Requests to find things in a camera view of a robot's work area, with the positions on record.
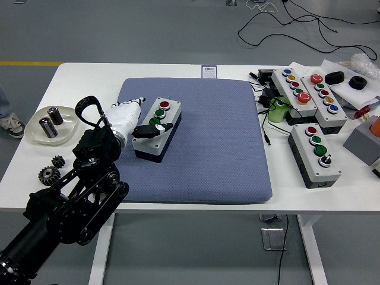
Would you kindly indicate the grey block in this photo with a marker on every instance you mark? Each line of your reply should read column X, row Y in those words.
column 359, row 142

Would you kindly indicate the black power adapter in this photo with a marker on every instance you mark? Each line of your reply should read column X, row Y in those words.
column 268, row 94

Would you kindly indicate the green plastic cylinder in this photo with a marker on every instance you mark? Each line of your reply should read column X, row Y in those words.
column 277, row 114

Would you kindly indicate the person's shoe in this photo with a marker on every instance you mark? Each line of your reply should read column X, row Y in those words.
column 12, row 124

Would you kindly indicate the blue-grey padded mat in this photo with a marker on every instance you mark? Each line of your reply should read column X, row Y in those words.
column 207, row 148

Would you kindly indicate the white foam sheet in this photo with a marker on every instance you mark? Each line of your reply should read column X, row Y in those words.
column 353, row 96

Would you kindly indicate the metal floor socket plate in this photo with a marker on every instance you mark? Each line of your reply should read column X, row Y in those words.
column 271, row 239

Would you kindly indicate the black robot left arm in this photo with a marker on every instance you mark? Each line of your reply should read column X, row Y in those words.
column 74, row 202

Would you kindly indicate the person's leg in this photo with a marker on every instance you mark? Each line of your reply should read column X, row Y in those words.
column 3, row 102

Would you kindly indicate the black cylinder with silver cap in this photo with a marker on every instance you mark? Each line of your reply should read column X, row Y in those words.
column 49, row 127
column 56, row 116

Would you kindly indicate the orange object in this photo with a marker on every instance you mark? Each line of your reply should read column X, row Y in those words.
column 376, row 126

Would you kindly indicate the small dark metal gear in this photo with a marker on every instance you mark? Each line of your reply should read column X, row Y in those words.
column 58, row 161

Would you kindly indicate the small black device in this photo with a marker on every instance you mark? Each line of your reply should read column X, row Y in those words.
column 264, row 75

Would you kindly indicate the clear bubble wrap bag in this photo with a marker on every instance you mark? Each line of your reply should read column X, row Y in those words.
column 362, row 62

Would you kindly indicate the five-button box with mushroom button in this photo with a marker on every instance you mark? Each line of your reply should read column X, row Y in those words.
column 282, row 86
column 311, row 90

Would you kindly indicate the barcode label sticker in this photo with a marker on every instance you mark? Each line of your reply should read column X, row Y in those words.
column 209, row 72

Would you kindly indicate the yellow floor tape line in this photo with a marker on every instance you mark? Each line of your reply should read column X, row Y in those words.
column 29, row 63

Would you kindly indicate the white shallow dish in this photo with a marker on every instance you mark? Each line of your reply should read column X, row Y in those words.
column 32, row 130

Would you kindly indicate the grey button box with switch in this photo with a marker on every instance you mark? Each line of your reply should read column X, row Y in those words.
column 170, row 110
column 305, row 160

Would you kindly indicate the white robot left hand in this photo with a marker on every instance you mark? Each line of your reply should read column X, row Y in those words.
column 123, row 115

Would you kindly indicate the large dark metal gear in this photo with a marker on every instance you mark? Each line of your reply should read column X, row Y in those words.
column 49, row 175

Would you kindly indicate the white table leg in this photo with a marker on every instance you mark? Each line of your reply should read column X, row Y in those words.
column 311, row 246
column 101, row 252

